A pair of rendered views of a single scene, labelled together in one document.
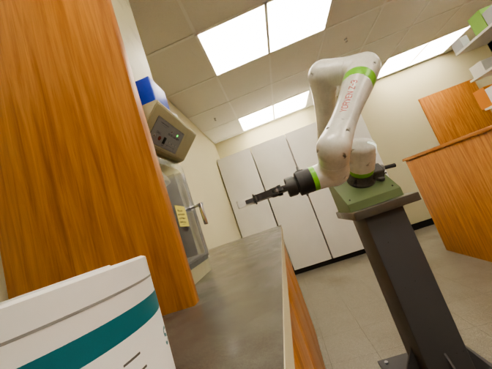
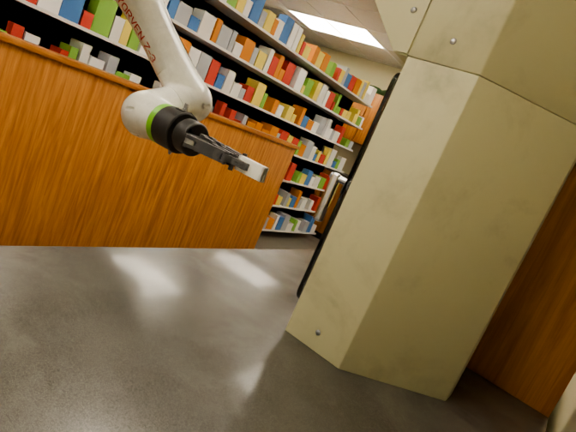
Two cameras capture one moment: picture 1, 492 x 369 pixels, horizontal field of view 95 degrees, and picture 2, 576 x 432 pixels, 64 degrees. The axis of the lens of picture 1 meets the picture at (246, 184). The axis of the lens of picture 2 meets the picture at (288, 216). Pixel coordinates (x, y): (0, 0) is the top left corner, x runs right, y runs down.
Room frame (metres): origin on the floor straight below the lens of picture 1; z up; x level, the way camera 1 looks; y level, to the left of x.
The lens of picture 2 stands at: (1.63, 0.48, 1.24)
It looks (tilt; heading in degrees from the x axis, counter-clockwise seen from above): 10 degrees down; 205
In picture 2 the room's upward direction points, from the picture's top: 23 degrees clockwise
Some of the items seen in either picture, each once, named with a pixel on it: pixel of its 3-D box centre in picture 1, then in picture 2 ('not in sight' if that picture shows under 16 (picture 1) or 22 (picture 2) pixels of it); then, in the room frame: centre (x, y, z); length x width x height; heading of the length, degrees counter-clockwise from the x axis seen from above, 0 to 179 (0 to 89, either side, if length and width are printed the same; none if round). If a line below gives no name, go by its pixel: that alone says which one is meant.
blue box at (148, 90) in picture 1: (146, 101); not in sight; (0.68, 0.22, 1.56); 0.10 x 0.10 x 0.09; 84
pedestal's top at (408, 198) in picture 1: (373, 206); not in sight; (1.29, -0.62, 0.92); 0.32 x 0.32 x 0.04; 86
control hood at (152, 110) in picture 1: (170, 137); (419, 53); (0.78, 0.21, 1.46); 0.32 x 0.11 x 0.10; 174
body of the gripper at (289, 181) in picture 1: (284, 188); (198, 141); (0.85, -0.13, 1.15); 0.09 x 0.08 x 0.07; 83
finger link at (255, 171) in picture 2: not in sight; (249, 168); (0.88, 0.02, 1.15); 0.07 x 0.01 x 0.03; 83
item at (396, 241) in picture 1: (408, 291); not in sight; (1.29, -0.62, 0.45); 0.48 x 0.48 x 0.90; 86
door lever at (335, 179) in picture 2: (199, 214); (335, 200); (0.89, 0.21, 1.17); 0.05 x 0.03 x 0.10; 83
